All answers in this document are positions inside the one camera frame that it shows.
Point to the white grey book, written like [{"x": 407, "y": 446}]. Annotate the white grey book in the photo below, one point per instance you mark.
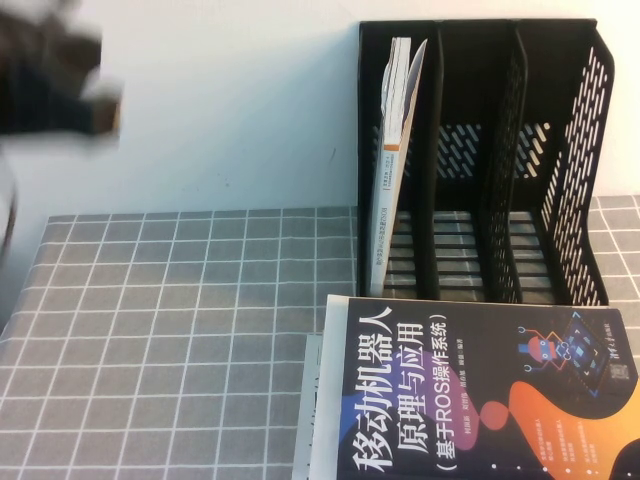
[{"x": 312, "y": 400}]

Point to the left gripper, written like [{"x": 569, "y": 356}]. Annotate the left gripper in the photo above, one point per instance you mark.
[{"x": 102, "y": 107}]

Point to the black plastic book stand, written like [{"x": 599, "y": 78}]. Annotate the black plastic book stand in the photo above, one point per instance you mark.
[{"x": 470, "y": 75}]

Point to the white orange ROS2 book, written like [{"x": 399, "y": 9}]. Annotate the white orange ROS2 book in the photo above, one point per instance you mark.
[{"x": 395, "y": 165}]

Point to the dark colourful robot book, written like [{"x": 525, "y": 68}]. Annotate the dark colourful robot book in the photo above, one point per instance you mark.
[{"x": 475, "y": 400}]

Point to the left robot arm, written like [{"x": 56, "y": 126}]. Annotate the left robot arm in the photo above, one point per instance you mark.
[{"x": 30, "y": 75}]

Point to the grey checked tablecloth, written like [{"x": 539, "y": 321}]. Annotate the grey checked tablecloth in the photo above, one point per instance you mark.
[{"x": 150, "y": 325}]

